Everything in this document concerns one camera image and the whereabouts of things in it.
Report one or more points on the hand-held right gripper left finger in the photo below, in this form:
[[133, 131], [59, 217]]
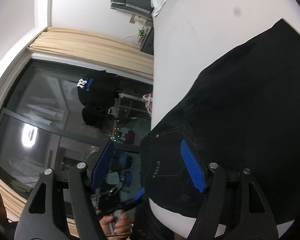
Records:
[[103, 162]]

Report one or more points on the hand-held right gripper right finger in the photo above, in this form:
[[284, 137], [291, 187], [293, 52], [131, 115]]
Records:
[[191, 167]]

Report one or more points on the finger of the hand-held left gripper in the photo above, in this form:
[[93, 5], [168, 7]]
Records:
[[139, 193]]

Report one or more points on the black denim pants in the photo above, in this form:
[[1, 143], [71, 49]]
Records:
[[240, 105]]

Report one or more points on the person's left hand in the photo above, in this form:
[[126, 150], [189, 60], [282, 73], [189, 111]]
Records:
[[126, 226]]

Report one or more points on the blue bucket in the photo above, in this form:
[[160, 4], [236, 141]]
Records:
[[126, 161]]

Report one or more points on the dark hanging garment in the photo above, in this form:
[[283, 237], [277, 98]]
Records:
[[93, 116]]

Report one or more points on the wooden rack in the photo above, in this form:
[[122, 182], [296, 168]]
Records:
[[130, 96]]

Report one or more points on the black printed t-shirt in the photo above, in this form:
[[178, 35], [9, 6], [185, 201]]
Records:
[[100, 90]]

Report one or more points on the glass balcony door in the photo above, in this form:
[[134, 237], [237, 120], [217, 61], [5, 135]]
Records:
[[40, 92]]

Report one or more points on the beige curtain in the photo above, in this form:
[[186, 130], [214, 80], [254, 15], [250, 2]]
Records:
[[90, 47], [12, 192]]

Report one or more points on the grey nightstand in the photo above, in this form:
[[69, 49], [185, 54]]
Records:
[[148, 42]]

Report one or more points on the grey bed with white sheet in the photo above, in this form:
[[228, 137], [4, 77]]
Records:
[[202, 30]]

